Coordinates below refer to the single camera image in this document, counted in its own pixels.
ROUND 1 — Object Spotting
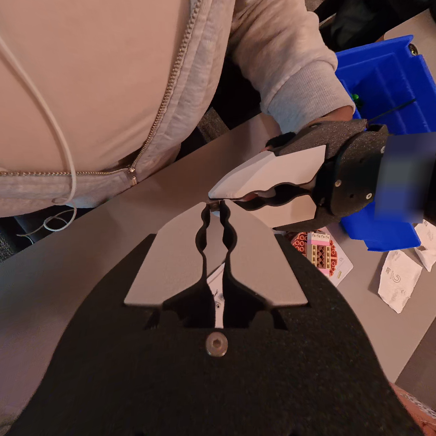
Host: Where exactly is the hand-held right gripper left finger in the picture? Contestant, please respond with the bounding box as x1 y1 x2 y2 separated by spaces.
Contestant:
124 203 210 308

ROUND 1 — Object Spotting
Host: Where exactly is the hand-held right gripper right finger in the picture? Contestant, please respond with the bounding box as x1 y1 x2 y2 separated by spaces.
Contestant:
222 201 308 310

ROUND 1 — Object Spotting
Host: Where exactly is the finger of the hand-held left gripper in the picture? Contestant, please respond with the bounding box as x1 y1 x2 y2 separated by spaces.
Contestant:
242 188 321 232
208 145 327 199

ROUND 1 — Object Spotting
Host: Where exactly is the blue plastic bin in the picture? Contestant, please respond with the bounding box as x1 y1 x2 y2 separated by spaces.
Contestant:
334 34 436 253

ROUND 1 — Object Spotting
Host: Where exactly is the brick flowerpot model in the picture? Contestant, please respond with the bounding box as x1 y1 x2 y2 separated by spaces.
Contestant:
293 230 339 278

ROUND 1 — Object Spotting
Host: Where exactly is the black bin divider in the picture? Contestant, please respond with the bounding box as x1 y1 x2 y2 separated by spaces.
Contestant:
368 99 417 127

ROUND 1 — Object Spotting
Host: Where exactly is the brick set instruction booklet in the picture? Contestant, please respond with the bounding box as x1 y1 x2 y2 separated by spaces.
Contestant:
207 228 355 329

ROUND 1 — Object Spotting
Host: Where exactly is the white paper sheet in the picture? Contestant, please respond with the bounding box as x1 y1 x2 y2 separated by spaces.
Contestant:
414 218 436 273
378 249 423 314

